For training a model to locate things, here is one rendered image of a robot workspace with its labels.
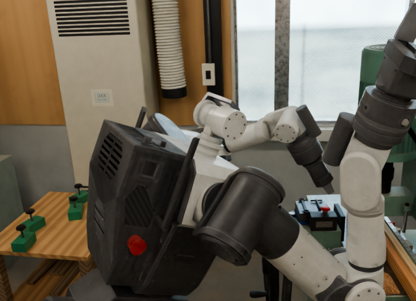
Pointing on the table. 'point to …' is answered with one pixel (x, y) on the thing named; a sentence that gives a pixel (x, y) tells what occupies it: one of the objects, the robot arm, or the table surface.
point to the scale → (401, 239)
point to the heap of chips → (389, 286)
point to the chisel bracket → (393, 203)
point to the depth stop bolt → (405, 215)
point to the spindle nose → (387, 174)
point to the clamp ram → (340, 219)
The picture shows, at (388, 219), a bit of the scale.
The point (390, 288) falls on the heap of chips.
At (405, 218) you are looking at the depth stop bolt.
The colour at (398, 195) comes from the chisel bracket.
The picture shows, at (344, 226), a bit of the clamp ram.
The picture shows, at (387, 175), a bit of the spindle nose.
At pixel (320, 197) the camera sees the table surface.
